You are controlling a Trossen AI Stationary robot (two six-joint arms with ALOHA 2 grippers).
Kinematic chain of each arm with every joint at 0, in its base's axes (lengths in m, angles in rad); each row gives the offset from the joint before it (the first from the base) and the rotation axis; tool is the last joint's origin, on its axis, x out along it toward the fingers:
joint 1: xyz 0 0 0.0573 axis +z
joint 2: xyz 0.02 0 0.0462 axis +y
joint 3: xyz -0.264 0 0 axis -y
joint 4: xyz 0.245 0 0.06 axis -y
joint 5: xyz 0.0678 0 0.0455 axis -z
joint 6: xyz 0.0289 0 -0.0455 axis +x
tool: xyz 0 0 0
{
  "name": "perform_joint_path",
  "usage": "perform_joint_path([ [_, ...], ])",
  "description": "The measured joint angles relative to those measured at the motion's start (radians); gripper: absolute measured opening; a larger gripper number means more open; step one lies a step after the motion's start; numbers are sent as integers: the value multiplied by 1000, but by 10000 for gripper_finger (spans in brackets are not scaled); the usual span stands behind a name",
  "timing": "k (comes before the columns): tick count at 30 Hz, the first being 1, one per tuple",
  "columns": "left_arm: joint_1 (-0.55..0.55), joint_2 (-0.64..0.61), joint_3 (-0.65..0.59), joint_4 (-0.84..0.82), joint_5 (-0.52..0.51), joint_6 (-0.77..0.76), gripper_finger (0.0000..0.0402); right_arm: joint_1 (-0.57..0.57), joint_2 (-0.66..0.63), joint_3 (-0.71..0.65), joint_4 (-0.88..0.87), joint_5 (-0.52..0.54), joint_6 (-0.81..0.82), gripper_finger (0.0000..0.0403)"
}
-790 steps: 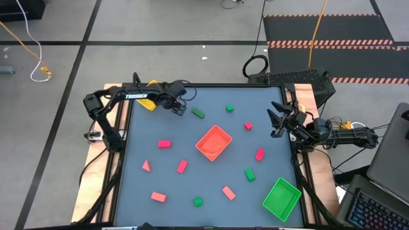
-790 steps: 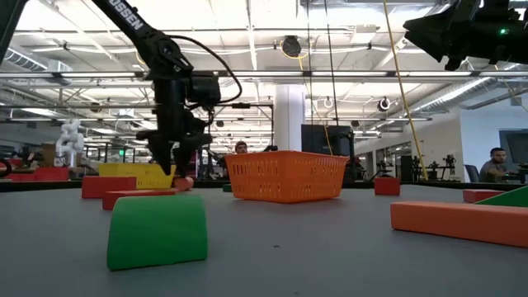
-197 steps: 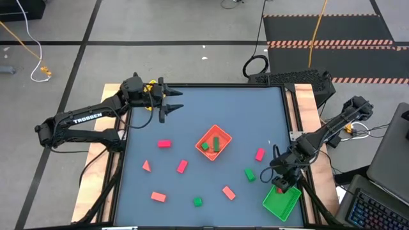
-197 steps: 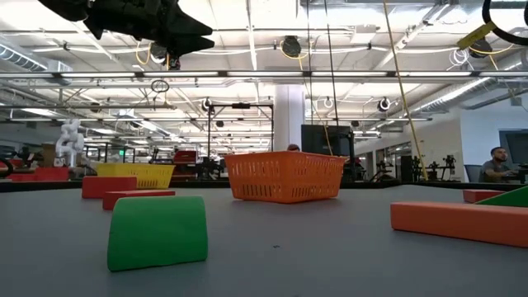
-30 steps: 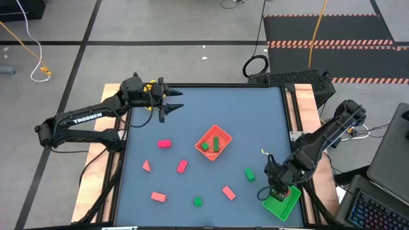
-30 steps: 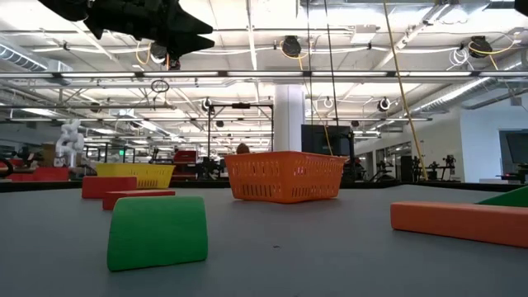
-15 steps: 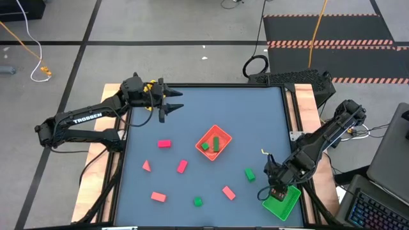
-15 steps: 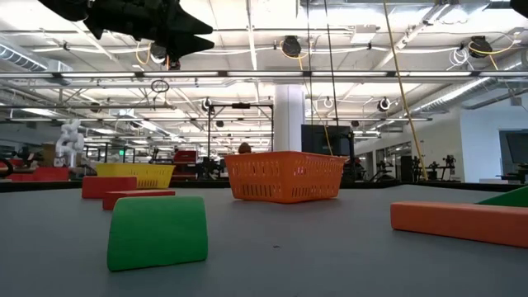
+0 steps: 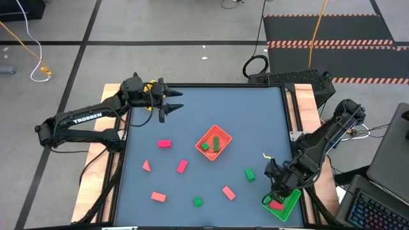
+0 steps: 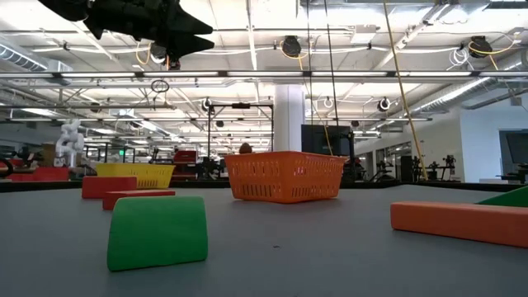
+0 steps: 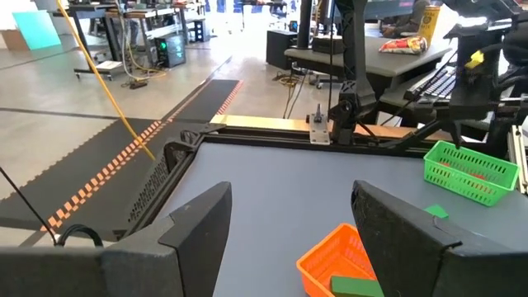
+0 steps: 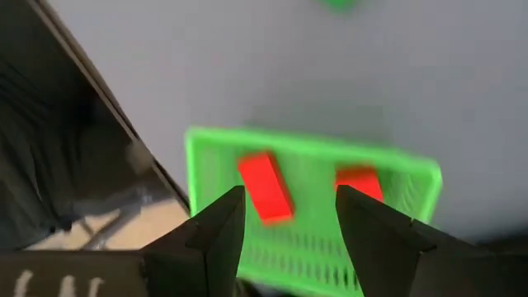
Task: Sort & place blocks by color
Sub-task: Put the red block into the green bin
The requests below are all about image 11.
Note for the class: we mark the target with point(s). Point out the laptop computer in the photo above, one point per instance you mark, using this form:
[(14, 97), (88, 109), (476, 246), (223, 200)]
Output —
[(394, 101)]

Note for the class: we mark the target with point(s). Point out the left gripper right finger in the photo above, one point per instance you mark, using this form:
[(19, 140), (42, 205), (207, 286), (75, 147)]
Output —
[(404, 255)]

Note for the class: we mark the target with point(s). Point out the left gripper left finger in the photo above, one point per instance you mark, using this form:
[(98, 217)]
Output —
[(198, 247)]

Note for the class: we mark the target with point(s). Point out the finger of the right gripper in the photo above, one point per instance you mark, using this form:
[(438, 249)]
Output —
[(503, 136), (455, 134)]

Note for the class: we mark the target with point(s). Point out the yellow can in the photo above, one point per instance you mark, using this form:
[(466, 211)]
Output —
[(429, 22)]

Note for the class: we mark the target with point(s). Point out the green wedge block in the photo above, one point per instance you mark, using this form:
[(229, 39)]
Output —
[(436, 211)]

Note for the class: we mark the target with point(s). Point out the silver aluminium rail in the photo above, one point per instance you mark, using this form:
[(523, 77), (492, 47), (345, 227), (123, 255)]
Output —
[(519, 156)]

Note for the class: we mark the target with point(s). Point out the red snack bag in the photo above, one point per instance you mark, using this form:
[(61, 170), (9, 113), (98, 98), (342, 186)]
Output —
[(402, 45)]

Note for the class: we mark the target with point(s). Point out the cardboard box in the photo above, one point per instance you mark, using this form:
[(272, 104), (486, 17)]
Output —
[(12, 40)]

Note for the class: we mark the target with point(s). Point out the computer tower with green light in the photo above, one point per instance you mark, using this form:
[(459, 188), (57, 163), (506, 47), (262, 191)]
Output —
[(175, 51)]

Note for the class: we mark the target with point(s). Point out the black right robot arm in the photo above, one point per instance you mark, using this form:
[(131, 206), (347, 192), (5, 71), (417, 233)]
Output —
[(356, 82)]

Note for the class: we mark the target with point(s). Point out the black mat with orange stripes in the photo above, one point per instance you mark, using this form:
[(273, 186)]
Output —
[(206, 99), (62, 177)]

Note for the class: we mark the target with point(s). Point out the red rectangular block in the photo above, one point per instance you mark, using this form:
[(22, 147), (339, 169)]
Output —
[(478, 175)]

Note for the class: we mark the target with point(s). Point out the black power strip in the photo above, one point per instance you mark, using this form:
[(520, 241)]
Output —
[(138, 84)]

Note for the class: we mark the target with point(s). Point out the black cabinet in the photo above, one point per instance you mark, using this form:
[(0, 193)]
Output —
[(280, 49)]

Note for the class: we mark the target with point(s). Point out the wooden side board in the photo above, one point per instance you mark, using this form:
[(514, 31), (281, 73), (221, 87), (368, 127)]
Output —
[(264, 123)]

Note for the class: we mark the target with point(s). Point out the red cube block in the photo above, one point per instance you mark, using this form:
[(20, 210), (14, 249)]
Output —
[(445, 164)]

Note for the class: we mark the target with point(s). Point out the workbench with black legs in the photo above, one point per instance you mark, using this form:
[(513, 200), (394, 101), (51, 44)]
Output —
[(140, 13)]

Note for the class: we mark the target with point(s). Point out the silver metal bracket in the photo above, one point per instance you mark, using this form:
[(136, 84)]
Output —
[(319, 134)]

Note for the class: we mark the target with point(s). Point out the black box on desk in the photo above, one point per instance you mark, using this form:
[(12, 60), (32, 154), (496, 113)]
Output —
[(328, 45)]

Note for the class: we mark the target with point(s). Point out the teal panel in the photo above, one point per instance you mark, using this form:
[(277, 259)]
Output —
[(37, 31)]

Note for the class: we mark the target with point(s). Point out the green plastic basket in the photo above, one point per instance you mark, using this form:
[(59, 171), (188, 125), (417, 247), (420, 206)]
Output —
[(466, 185)]

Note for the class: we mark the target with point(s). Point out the orange plastic basket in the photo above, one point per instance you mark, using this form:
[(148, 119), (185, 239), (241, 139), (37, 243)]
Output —
[(326, 260)]

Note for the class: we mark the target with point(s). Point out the grey desk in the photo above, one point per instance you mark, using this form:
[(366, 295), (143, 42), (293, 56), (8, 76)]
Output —
[(371, 62)]

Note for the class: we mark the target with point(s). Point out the small green block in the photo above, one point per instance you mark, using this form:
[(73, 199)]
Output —
[(354, 287)]

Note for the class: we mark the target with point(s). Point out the yellow tag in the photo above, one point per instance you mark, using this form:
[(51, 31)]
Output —
[(474, 59)]

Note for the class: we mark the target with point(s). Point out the person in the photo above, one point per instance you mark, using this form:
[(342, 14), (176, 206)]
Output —
[(406, 24)]

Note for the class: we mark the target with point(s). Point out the black backlit keyboard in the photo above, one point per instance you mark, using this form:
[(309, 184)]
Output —
[(437, 84)]

